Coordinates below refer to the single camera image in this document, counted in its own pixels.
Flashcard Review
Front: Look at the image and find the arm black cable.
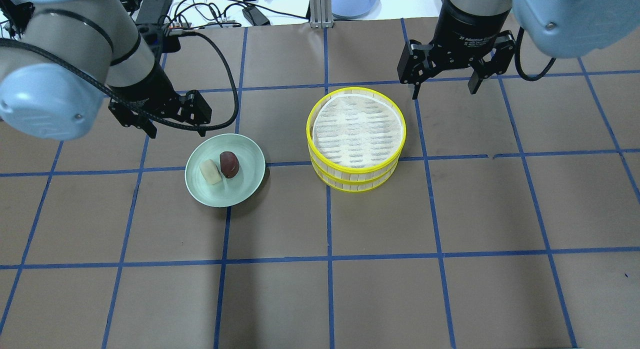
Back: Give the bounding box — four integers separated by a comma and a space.
0, 31, 241, 135
514, 26, 557, 82

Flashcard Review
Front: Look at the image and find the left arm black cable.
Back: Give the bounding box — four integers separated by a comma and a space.
0, 31, 241, 135

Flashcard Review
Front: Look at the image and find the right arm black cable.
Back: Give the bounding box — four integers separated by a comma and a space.
514, 26, 557, 82

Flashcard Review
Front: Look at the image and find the white steamed bun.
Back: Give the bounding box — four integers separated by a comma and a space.
199, 159, 222, 185

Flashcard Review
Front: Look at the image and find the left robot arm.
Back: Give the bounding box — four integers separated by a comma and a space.
1, 0, 217, 141

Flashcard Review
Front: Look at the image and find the black power adapter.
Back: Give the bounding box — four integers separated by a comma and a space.
242, 6, 271, 27

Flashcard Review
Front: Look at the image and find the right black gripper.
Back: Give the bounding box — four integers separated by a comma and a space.
397, 0, 516, 100

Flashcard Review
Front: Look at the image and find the blue plate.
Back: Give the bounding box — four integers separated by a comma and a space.
331, 0, 378, 20

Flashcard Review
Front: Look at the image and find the aluminium frame post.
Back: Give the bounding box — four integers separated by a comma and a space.
309, 0, 334, 29

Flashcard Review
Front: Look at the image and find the dark red bun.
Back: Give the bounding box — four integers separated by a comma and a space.
219, 151, 240, 180

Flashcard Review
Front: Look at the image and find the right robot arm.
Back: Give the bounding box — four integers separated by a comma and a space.
397, 0, 640, 99

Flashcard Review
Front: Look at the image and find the light green plate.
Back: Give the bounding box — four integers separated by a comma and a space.
184, 134, 266, 208

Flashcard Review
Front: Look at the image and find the yellow steamer layer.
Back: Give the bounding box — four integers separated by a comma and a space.
305, 86, 407, 177
311, 160, 399, 193

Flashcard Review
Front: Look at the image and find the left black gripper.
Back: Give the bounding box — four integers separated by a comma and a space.
109, 69, 212, 139

